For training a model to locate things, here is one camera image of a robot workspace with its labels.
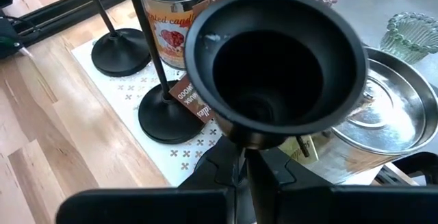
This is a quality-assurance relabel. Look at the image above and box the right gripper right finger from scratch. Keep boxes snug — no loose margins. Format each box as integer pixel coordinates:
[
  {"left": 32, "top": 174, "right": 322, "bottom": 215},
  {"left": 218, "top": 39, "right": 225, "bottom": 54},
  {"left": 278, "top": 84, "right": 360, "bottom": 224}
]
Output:
[{"left": 263, "top": 147, "right": 438, "bottom": 224}]

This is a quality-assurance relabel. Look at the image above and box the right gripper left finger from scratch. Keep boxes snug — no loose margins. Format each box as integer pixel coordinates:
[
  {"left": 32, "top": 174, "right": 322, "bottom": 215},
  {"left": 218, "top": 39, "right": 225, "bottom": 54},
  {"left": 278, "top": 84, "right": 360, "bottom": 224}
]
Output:
[{"left": 55, "top": 136, "right": 246, "bottom": 224}]

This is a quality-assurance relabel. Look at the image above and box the tall black candlestick holder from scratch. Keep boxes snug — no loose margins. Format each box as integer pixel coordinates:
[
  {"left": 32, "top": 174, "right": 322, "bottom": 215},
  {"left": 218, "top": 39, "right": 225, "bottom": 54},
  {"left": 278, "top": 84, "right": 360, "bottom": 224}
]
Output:
[{"left": 125, "top": 0, "right": 206, "bottom": 145}]

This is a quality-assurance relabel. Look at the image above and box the green scented candle tin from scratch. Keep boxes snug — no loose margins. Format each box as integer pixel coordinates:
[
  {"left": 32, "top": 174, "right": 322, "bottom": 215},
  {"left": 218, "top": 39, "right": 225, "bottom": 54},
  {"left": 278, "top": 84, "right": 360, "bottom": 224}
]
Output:
[{"left": 279, "top": 45, "right": 438, "bottom": 186}]

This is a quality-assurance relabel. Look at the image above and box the floral scented candle tin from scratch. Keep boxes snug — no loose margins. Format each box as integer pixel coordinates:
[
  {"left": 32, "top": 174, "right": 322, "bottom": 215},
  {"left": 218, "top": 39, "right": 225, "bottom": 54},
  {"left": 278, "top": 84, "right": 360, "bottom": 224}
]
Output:
[{"left": 168, "top": 74, "right": 220, "bottom": 125}]

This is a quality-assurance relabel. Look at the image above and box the short black candlestick holder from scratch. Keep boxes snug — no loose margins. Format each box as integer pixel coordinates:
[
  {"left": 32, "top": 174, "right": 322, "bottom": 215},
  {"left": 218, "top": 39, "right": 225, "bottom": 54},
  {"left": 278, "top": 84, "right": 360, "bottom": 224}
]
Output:
[{"left": 183, "top": 0, "right": 370, "bottom": 224}]

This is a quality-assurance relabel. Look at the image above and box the medium black candlestick holder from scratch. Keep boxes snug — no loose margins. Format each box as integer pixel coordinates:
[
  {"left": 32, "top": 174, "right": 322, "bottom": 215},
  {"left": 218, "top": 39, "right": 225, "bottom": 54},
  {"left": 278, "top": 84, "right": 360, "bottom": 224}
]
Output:
[{"left": 79, "top": 0, "right": 152, "bottom": 78}]

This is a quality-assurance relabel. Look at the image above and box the white perforated metal shelf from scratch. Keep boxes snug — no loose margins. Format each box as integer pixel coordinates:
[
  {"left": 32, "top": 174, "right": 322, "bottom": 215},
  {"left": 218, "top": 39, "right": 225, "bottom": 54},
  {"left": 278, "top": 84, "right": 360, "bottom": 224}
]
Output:
[{"left": 70, "top": 28, "right": 420, "bottom": 188}]

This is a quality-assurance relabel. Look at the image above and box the black aluminium table frame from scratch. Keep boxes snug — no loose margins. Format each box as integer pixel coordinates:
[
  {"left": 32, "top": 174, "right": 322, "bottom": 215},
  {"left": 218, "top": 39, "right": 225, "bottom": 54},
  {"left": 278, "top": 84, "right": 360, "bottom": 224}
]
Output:
[{"left": 6, "top": 0, "right": 138, "bottom": 47}]

